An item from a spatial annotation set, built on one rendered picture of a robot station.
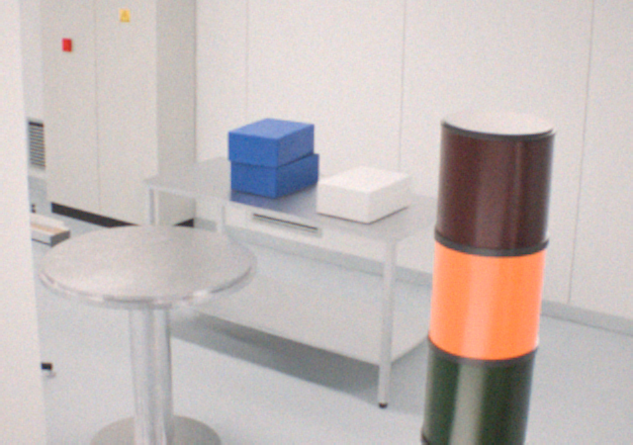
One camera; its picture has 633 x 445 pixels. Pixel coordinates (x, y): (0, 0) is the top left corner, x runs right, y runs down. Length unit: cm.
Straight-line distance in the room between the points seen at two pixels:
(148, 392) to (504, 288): 428
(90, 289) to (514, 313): 381
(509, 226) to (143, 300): 372
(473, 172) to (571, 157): 581
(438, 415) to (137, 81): 701
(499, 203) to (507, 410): 10
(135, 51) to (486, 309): 702
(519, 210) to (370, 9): 630
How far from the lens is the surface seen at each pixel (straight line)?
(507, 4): 628
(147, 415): 476
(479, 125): 44
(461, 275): 45
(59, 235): 493
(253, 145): 546
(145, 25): 734
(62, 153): 816
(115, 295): 415
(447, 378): 47
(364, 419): 519
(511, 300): 45
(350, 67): 685
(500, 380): 47
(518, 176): 44
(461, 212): 44
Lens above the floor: 244
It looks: 17 degrees down
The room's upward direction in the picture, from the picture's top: 1 degrees clockwise
